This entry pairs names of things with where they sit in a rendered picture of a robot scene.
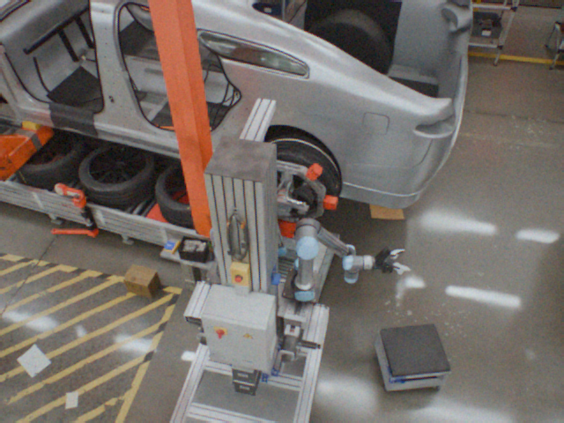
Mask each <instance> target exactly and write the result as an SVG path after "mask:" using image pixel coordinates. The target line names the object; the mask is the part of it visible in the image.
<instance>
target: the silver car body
mask: <svg viewBox="0 0 564 423"><path fill-rule="evenodd" d="M260 1H261V0H192V8H193V14H195V21H196V28H197V41H198V48H199V55H200V63H201V69H202V76H203V82H204V96H205V103H207V109H208V117H209V124H210V130H211V143H212V150H213V152H214V151H215V149H216V146H217V144H218V142H219V140H220V138H221V137H234V138H240V137H241V134H242V131H243V129H244V127H245V125H246V123H247V121H248V119H249V115H250V113H251V111H252V109H253V108H254V107H255V104H256V102H257V99H258V98H261V99H267V100H275V101H276V110H275V112H274V115H273V117H272V119H271V123H269V125H271V124H289V125H293V126H297V127H300V128H302V129H305V130H308V132H310V133H312V134H313V135H315V136H316V137H319V138H320V139H321V140H322V141H323V142H324V143H325V144H326V145H327V146H329V148H330V150H331V151H332V152H333V154H334V155H336V157H337V159H338V162H339V165H340V166H341V169H342V173H343V178H344V187H343V192H342V196H341V197H343V198H347V199H352V200H355V201H360V202H363V203H368V204H375V205H379V206H383V207H388V208H392V209H402V208H405V207H407V206H409V205H411V204H414V203H415V202H417V200H418V199H419V198H420V197H421V195H422V193H423V192H424V190H425V189H426V187H427V186H428V185H429V183H430V182H431V181H432V180H433V178H434V177H435V176H436V174H437V173H438V172H439V170H440V169H441V168H442V167H443V165H444V163H445V162H446V160H447V158H448V157H449V155H450V153H451V149H452V147H453V145H454V143H455V142H456V138H457V134H458V131H459V128H460V123H461V119H462V113H463V108H464V96H465V90H467V84H468V74H469V64H468V45H469V40H470V35H471V29H472V13H471V11H473V6H472V2H471V0H305V1H304V4H303V5H302V6H300V7H299V8H298V10H297V11H296V12H295V14H294V15H293V18H292V19H291V20H290V21H289V22H288V23H285V22H282V21H280V20H277V19H275V18H272V17H269V16H266V14H264V13H261V12H260V11H257V10H254V9H253V8H252V6H251V5H253V4H259V3H260ZM141 6H142V8H145V9H147V10H150V8H149V3H148V0H0V107H1V103H3V104H7V103H9V104H10V105H11V108H12V109H13V111H14V114H15V116H16V118H17V119H19V120H24V121H28V122H35V123H39V124H40V125H43V126H48V127H51V128H54V125H53V123H52V121H51V118H50V108H49V102H50V101H51V102H55V103H59V104H64V105H69V106H73V107H78V108H81V109H85V110H90V111H94V112H93V118H94V128H95V130H96V132H97V135H98V136H97V137H95V138H100V139H104V140H107V141H111V142H116V143H120V144H124V145H132V146H136V147H139V148H142V150H147V151H150V152H156V153H160V154H164V155H167V156H170V157H175V158H178V159H180V158H181V155H180V151H179V146H178V142H177V137H176V133H175V128H174V124H173V119H172V114H171V109H170V105H169V99H168V96H167V87H166V82H165V78H164V72H163V68H162V63H160V54H159V50H158V44H157V41H156V36H155V31H154V26H153V22H152V13H151V12H150V11H147V10H145V9H142V8H141ZM470 25H471V26H470ZM1 94H2V95H3V96H4V98H3V97H2V95H1ZM56 129H60V130H67V131H72V132H76V133H79V134H84V135H88V137H93V135H91V134H86V133H83V132H81V131H79V130H74V129H70V128H56Z"/></svg>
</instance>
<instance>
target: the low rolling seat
mask: <svg viewBox="0 0 564 423"><path fill-rule="evenodd" d="M375 350H376V352H375V354H374V358H375V359H378V361H379V365H381V370H382V376H383V379H384V381H383V383H382V386H383V387H384V388H385V389H386V390H387V391H388V390H406V389H416V388H425V387H432V388H433V389H434V390H438V391H439V390H440V389H441V385H444V383H445V382H446V380H447V379H448V376H449V373H450V366H449V362H448V359H447V356H446V353H445V351H444V348H443V345H442V341H441V339H440V338H439V336H438V332H437V329H436V327H435V325H434V324H423V325H414V326H404V327H395V328H386V329H380V330H378V333H377V336H376V341H375Z"/></svg>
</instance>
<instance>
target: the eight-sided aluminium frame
mask: <svg viewBox="0 0 564 423"><path fill-rule="evenodd" d="M277 170H278V171H283V172H286V173H291V174H297V175H300V176H301V177H303V178H304V180H305V181H306V182H307V183H308V184H309V185H310V186H311V187H312V189H313V190H314V191H315V192H316V193H317V194H318V196H317V207H316V208H315V209H313V210H311V211H310V212H307V214H306V217H305V218H311V219H315V218H317V217H320V216H322V215H323V212H324V208H323V200H324V198H325V192H326V188H325V187H324V185H322V184H321V183H320V182H319V181H318V180H317V179H316V178H315V180H314V181H310V180H309V178H308V177H307V176H306V174H307V171H308V169H307V168H306V167H304V166H298V165H294V164H290V163H285V162H284V161H281V160H277ZM278 219H283V220H287V221H291V222H294V223H298V218H297V214H294V213H291V212H290V213H289V215H287V216H279V215H278Z"/></svg>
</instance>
